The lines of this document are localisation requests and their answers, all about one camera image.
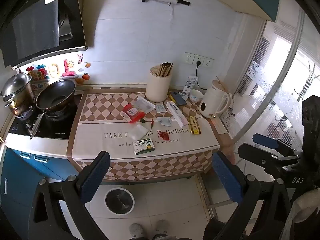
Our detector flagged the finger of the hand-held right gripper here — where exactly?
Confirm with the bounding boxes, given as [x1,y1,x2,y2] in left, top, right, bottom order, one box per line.
[237,143,300,175]
[252,133,302,157]

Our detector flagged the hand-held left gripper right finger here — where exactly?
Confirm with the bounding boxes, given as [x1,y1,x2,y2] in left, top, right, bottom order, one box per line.
[207,151,293,240]

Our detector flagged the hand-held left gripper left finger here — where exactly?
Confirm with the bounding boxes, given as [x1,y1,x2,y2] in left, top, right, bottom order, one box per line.
[27,151,112,240]

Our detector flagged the white round trash can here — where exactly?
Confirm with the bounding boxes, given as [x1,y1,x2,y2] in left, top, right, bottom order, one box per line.
[104,187,135,215]

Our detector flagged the checkered tablecloth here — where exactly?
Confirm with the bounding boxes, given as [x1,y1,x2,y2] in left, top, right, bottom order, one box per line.
[66,86,223,181]

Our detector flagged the dark cloth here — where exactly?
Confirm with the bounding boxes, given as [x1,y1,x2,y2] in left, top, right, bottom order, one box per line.
[205,216,228,240]

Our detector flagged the patterned window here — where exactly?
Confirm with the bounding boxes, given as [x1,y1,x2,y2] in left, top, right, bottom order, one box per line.
[234,20,320,153]

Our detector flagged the green and white medicine box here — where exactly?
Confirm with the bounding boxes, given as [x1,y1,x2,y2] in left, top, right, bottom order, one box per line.
[132,137,156,155]

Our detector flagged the clear plastic bag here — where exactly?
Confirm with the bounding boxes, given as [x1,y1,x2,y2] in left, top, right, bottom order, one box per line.
[129,124,149,143]

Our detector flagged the black gas stove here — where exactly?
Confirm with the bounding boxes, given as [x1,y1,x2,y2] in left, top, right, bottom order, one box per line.
[7,95,81,140]

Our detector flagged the yellow snack packet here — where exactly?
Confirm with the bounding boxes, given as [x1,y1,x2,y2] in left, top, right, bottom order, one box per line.
[188,116,202,135]

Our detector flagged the white electric kettle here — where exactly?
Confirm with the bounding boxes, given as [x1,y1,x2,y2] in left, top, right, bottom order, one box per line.
[198,80,233,119]

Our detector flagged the grey fuzzy slipper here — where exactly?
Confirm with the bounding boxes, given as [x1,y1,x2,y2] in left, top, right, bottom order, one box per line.
[129,223,146,240]
[154,220,176,240]

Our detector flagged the blue cabinet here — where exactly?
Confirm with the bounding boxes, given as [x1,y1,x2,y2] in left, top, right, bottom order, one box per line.
[0,147,78,222]

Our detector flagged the thin clear plastic sheet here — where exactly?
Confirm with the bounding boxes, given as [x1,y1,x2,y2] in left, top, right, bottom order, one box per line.
[284,190,320,240]

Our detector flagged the long white toothpaste box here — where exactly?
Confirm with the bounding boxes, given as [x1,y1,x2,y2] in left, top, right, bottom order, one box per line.
[166,102,189,128]

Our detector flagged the white ceramic bowl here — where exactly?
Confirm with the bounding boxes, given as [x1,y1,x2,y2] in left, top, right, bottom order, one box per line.
[189,89,204,103]

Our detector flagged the dark wok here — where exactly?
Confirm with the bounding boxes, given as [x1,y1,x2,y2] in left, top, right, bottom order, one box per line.
[29,79,76,140]

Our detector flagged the dark blue phone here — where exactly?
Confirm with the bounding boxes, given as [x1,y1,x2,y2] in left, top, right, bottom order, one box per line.
[172,91,188,106]

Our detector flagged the white and blue box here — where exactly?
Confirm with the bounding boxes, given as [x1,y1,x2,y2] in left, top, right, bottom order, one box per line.
[184,76,198,94]

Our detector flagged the white chopstick holder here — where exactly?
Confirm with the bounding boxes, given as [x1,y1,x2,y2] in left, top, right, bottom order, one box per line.
[145,65,173,103]

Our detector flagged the stainless steel pot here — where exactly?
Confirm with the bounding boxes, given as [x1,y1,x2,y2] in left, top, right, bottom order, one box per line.
[0,72,36,117]

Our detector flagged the bundle of wooden chopsticks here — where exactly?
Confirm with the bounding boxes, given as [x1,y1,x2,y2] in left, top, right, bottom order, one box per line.
[156,62,174,77]

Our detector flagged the black range hood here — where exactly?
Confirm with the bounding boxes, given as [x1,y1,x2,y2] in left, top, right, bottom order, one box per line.
[0,0,88,68]

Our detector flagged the white metal frame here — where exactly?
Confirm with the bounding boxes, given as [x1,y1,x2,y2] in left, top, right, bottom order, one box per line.
[195,174,239,219]

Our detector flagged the black plug and cable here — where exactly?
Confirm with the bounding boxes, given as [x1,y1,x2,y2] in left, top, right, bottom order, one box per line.
[195,60,208,91]

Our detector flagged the colourful wall stickers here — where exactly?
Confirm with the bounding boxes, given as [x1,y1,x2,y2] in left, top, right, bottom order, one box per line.
[26,53,92,88]

